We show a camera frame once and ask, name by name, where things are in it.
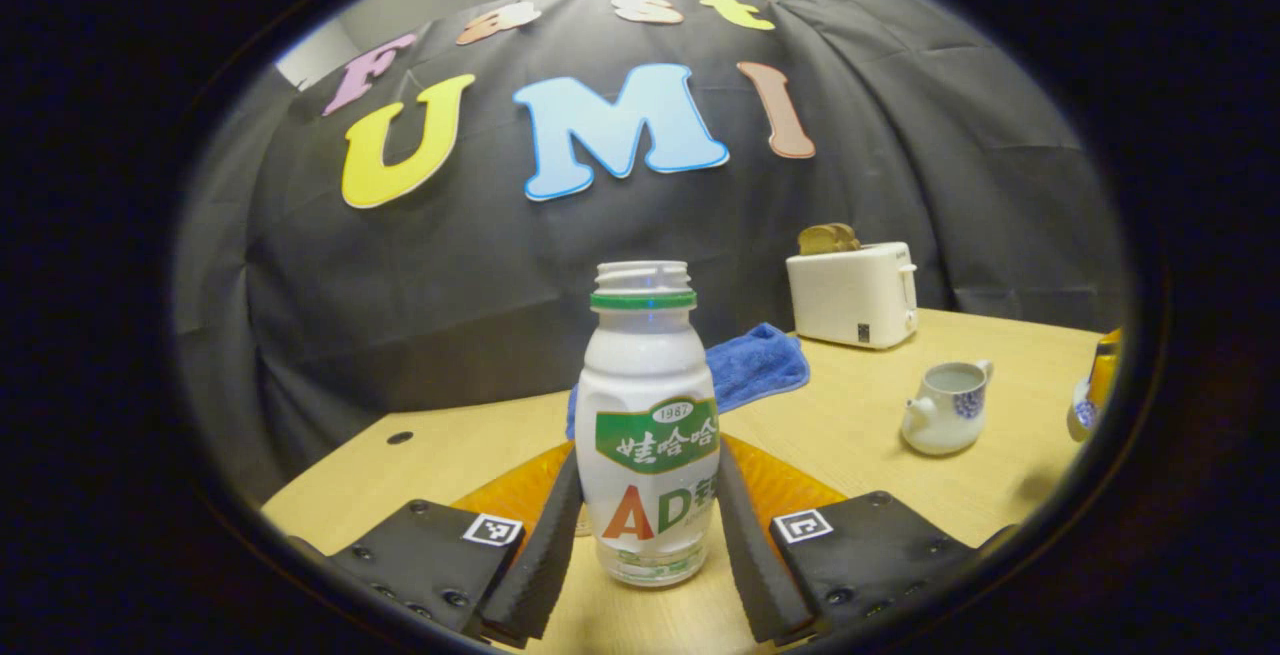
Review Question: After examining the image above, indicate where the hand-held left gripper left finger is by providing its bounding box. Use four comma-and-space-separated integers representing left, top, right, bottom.
290, 440, 584, 648

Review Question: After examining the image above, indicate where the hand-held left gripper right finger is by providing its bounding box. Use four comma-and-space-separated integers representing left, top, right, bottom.
716, 433, 1016, 648

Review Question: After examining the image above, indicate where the white blue teacup lid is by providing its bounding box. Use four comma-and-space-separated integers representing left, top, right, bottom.
1066, 377, 1103, 443

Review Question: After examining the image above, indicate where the white blue-patterned teacup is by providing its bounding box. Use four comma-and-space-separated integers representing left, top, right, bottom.
901, 359, 995, 457

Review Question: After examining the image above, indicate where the white water bottle green label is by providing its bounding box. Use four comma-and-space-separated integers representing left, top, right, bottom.
574, 261, 722, 588

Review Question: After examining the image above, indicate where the blue towel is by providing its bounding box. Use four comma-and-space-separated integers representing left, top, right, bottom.
565, 322, 811, 441

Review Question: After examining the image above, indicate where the white toaster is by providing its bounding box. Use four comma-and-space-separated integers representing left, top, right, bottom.
785, 241, 919, 351

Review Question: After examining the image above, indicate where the black backdrop cloth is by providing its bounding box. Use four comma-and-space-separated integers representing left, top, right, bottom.
170, 0, 1136, 506

